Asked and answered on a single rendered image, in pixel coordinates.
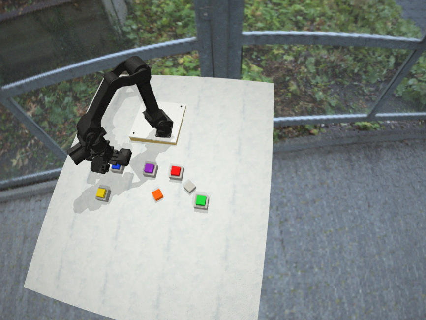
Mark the red button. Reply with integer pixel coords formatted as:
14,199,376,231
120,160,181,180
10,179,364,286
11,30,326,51
169,165,184,181

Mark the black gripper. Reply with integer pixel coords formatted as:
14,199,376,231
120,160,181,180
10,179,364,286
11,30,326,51
86,140,132,166

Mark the blue button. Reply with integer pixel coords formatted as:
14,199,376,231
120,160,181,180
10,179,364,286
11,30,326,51
111,164,125,174

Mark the green button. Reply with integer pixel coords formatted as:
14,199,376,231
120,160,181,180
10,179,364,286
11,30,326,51
194,194,209,210

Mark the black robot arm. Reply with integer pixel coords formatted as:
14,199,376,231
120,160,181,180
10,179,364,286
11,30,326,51
67,56,173,174

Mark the purple button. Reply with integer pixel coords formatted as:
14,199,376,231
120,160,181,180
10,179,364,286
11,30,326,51
143,163,158,178

